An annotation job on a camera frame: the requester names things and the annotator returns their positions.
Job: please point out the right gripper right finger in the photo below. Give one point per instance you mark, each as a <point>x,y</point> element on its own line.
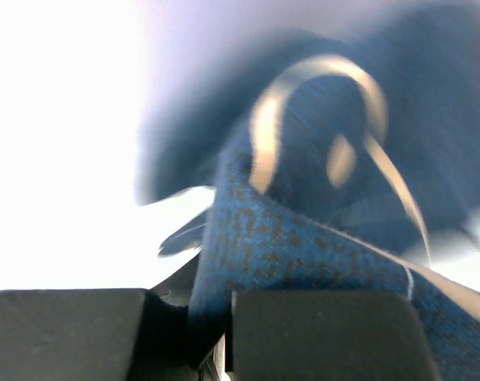
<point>328,336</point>

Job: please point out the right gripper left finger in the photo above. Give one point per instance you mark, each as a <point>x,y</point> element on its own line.
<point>68,334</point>

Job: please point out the blue whale cloth placemat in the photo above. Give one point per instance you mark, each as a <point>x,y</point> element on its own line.
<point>330,160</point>

